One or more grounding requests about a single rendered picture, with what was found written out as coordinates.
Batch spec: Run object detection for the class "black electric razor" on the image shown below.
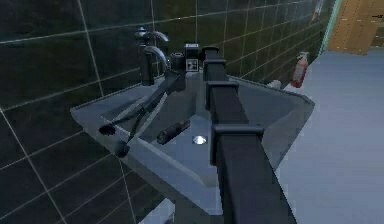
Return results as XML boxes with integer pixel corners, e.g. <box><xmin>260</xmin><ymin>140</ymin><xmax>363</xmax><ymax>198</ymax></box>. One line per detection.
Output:
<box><xmin>156</xmin><ymin>119</ymin><xmax>192</xmax><ymax>146</ymax></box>

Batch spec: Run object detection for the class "chrome sink faucet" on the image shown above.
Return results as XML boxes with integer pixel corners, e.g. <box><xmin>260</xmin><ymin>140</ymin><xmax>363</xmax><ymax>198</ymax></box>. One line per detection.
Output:
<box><xmin>134</xmin><ymin>26</ymin><xmax>170</xmax><ymax>44</ymax></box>
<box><xmin>139</xmin><ymin>45</ymin><xmax>172</xmax><ymax>87</ymax></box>

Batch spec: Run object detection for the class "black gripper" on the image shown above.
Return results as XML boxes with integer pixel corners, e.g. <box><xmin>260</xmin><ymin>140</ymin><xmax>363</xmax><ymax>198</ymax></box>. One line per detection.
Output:
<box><xmin>98</xmin><ymin>51</ymin><xmax>188</xmax><ymax>158</ymax></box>

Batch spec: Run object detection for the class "small white object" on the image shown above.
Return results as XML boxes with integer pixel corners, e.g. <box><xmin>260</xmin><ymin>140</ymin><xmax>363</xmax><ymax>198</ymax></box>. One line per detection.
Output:
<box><xmin>266</xmin><ymin>79</ymin><xmax>283</xmax><ymax>90</ymax></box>

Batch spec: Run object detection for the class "brown wooden door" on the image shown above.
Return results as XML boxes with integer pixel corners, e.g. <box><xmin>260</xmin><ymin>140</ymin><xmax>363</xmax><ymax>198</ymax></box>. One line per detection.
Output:
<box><xmin>327</xmin><ymin>0</ymin><xmax>384</xmax><ymax>57</ymax></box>

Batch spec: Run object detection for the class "grey wall sink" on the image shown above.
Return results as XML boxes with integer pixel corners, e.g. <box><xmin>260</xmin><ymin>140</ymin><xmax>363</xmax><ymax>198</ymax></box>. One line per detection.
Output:
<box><xmin>69</xmin><ymin>71</ymin><xmax>316</xmax><ymax>217</ymax></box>

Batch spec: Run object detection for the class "chrome sink drain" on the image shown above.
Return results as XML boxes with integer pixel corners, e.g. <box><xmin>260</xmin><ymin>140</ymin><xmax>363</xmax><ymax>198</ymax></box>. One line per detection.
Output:
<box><xmin>192</xmin><ymin>134</ymin><xmax>208</xmax><ymax>146</ymax></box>

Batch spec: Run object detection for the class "white box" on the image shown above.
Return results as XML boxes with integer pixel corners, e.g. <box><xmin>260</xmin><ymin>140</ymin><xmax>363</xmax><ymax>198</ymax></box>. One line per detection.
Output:
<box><xmin>137</xmin><ymin>197</ymin><xmax>177</xmax><ymax>224</ymax></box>

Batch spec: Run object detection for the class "red fire extinguisher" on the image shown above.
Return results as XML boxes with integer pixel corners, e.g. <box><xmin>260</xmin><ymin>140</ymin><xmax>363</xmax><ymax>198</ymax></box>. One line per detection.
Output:
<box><xmin>290</xmin><ymin>51</ymin><xmax>310</xmax><ymax>89</ymax></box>

